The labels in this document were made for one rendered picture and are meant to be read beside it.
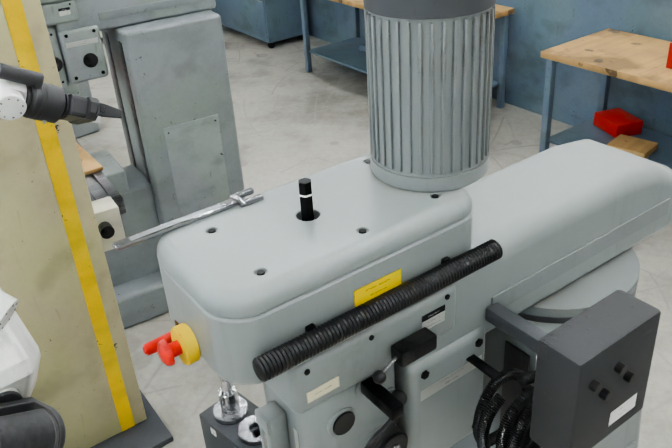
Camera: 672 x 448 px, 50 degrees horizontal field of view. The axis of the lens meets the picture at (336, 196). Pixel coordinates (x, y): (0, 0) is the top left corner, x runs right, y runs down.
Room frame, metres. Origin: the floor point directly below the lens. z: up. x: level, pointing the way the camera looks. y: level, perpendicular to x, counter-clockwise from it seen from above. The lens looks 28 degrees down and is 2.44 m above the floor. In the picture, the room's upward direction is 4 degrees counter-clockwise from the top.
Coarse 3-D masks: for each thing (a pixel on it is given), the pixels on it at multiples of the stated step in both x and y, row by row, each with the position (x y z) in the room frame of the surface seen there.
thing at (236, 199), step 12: (240, 192) 1.04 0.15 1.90; (252, 192) 1.04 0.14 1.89; (216, 204) 1.00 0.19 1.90; (228, 204) 1.00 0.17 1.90; (240, 204) 1.00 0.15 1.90; (192, 216) 0.97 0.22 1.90; (204, 216) 0.97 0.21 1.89; (156, 228) 0.94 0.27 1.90; (168, 228) 0.94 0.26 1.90; (120, 240) 0.91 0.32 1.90; (132, 240) 0.91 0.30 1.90; (144, 240) 0.91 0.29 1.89
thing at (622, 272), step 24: (624, 264) 1.24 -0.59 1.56; (576, 288) 1.16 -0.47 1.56; (600, 288) 1.16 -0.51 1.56; (624, 288) 1.15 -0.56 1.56; (528, 312) 1.12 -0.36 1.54; (552, 312) 1.10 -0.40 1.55; (576, 312) 1.10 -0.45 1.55; (504, 336) 1.10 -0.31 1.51; (504, 360) 1.09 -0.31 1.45; (528, 360) 1.04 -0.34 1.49; (504, 384) 1.09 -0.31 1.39; (504, 408) 1.08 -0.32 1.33; (624, 432) 1.19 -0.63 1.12
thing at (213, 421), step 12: (240, 396) 1.42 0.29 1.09; (216, 408) 1.37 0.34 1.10; (240, 408) 1.37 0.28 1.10; (252, 408) 1.38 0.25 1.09; (204, 420) 1.35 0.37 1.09; (216, 420) 1.34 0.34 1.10; (228, 420) 1.33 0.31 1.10; (240, 420) 1.33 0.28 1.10; (252, 420) 1.32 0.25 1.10; (204, 432) 1.36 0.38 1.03; (216, 432) 1.32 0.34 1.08; (228, 432) 1.30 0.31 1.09; (240, 432) 1.28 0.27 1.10; (216, 444) 1.32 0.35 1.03; (228, 444) 1.28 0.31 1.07; (240, 444) 1.26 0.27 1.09; (252, 444) 1.25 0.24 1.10
